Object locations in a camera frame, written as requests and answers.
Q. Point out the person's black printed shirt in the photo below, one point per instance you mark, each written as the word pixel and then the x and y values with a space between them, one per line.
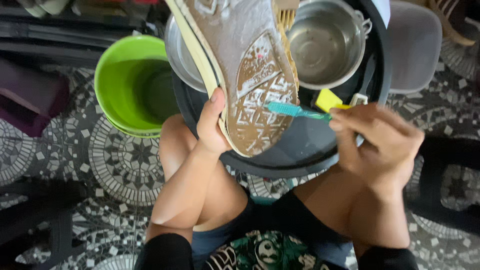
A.
pixel 270 247

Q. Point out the large black basin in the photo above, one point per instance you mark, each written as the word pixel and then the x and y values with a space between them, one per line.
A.
pixel 300 146

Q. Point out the person's left hand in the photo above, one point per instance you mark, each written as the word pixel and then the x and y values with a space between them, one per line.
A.
pixel 210 129

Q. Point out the green plastic bucket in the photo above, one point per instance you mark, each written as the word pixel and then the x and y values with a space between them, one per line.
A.
pixel 131 88

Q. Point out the grey plastic stool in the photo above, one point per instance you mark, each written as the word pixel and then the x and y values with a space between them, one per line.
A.
pixel 412 48

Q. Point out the steel cooking pot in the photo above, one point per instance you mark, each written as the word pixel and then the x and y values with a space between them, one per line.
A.
pixel 324 43

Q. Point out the person's right fingers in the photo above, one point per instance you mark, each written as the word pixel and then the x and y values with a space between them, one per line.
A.
pixel 347 123

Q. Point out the teal toothbrush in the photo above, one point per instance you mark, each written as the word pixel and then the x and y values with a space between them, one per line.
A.
pixel 296 110

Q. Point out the person's right leg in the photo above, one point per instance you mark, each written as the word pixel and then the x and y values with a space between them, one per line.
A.
pixel 337 198

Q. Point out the beige wooden chair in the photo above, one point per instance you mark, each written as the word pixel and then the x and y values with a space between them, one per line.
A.
pixel 450 20

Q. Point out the steel plate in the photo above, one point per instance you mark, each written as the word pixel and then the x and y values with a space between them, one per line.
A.
pixel 182 56

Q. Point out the person's right hand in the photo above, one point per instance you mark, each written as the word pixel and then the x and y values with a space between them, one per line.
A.
pixel 378 144

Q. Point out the yellow soap bar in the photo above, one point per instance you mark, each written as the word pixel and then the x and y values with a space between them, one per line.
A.
pixel 327 99

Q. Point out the person's blue shorts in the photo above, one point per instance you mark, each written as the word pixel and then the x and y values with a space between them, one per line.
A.
pixel 240 240

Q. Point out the purple cloth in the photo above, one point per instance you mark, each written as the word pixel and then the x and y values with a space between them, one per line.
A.
pixel 26 101

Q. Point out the soapy brown-soled sneaker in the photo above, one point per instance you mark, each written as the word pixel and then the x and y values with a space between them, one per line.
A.
pixel 245 67

